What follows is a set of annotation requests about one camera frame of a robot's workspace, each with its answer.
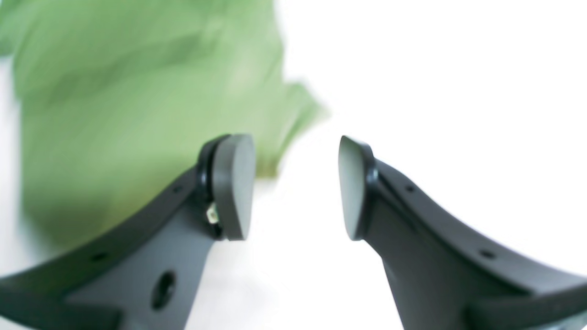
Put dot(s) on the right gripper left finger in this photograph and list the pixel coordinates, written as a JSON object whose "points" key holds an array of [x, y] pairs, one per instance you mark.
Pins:
{"points": [[144, 274]]}

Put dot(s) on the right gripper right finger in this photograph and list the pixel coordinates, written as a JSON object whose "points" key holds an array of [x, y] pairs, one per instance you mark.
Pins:
{"points": [[444, 275]]}

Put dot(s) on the green t-shirt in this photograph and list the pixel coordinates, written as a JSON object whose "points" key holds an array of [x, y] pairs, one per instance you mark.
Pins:
{"points": [[117, 96]]}

